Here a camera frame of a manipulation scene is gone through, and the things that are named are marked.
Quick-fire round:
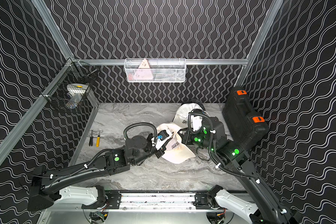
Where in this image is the cream cap with text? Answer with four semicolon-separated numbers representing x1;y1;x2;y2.
157;123;196;164

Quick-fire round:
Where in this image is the aluminium frame post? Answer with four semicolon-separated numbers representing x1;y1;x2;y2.
234;0;283;86
32;0;74;59

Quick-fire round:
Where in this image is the aluminium frame post left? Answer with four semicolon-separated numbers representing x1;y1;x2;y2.
32;0;74;59

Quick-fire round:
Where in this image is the black wire basket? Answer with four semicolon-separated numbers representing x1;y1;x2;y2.
43;61;99;113

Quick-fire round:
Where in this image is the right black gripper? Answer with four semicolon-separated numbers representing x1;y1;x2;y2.
177;127;217;155

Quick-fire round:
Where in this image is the pink triangle card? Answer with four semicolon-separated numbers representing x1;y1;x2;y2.
133;59;154;81

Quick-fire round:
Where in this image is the white cap at back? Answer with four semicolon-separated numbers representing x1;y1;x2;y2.
173;99;206;128

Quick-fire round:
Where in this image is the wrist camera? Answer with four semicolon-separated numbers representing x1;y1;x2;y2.
191;115;202;132
152;130;173;153

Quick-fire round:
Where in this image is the aluminium left side rail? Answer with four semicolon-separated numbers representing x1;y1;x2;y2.
0;58;73;166

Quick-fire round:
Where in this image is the aluminium back crossbar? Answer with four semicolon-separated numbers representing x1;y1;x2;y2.
73;58;248;66

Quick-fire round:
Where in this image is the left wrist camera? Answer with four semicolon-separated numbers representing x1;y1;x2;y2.
152;130;173;153

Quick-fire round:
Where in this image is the aluminium frame post right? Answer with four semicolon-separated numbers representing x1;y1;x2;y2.
234;0;283;86

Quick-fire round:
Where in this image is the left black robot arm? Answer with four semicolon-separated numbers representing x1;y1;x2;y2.
27;122;173;211

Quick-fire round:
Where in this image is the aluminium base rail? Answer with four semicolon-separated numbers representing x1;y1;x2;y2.
80;190;223;212

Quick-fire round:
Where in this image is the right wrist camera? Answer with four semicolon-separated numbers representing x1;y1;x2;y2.
191;115;202;132

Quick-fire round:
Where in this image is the black tool case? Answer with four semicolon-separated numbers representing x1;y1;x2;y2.
222;86;269;152

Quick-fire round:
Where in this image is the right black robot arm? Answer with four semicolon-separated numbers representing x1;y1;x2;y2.
182;109;297;224

